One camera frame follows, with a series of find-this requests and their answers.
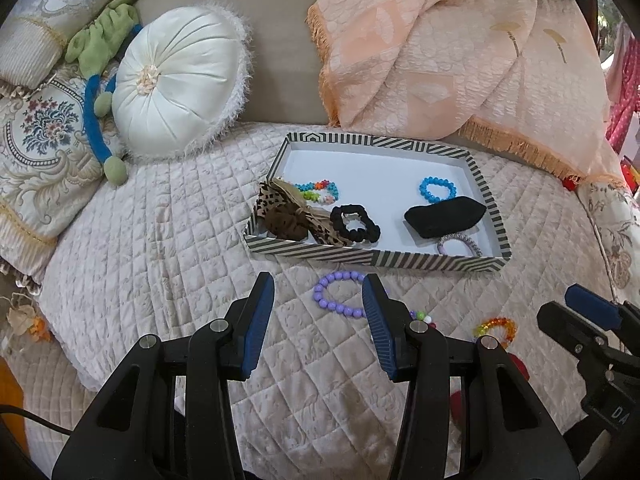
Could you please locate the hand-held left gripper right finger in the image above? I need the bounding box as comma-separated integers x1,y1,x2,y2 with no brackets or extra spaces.
361,272,581,480

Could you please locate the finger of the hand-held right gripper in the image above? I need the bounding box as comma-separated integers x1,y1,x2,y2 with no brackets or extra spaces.
536,301,609,362
564,284,640,334

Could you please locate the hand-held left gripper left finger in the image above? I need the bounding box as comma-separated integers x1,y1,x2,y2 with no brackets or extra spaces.
52,271,276,480

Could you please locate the purple bead bracelet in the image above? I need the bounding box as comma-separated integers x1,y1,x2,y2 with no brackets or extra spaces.
313,271,388,318

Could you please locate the black white striped box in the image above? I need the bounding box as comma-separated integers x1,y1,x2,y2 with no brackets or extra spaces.
243,131,512,276

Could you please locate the red scrunchie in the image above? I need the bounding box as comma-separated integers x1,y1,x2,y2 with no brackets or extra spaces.
447,352,531,421

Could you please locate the ivory floral print pillow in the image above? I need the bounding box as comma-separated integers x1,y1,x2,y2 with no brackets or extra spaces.
575,180,640,301

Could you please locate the black scrunchie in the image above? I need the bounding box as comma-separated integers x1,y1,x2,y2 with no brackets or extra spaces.
329,203,382,247

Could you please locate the cream quilted bedspread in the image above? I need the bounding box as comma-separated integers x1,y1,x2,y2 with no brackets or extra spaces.
22,122,631,480

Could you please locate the leopard print scrunchie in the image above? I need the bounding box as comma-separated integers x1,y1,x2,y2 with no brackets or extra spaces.
255,177,341,248

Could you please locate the black fabric hair band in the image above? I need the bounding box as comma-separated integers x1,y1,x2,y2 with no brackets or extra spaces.
404,196,487,239

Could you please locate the red dotted hanging cloth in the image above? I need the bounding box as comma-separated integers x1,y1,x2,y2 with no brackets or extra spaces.
605,25,640,146

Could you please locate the cream fabric flower ornament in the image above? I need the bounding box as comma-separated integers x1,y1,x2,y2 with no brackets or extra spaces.
0,290,53,343

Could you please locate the white round satin cushion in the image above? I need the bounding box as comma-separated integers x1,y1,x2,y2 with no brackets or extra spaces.
111,2,253,161

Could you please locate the floral embroidered pillow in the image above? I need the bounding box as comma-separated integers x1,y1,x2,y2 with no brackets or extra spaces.
0,72,126,291

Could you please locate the peach fringed blanket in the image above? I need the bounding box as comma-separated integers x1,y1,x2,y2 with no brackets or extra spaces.
306,0,628,183

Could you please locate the green blue plush toy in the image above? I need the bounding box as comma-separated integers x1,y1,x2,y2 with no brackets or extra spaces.
65,2,143,186

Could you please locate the ivory bolster pillow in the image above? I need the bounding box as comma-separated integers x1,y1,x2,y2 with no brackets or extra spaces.
0,0,141,91

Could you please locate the orange yellow bead bracelet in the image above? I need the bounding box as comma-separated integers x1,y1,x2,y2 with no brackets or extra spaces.
472,316,518,350

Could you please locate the lilac spiral hair tie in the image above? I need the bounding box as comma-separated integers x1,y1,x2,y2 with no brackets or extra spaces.
436,232,485,257

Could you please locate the multicolour bead bracelet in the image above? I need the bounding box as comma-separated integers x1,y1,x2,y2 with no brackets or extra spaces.
292,180,340,206

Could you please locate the blue bead bracelet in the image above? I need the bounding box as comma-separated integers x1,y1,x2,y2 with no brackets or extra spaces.
419,176,458,204

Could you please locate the black cable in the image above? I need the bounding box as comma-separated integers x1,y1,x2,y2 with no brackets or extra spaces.
0,405,76,436

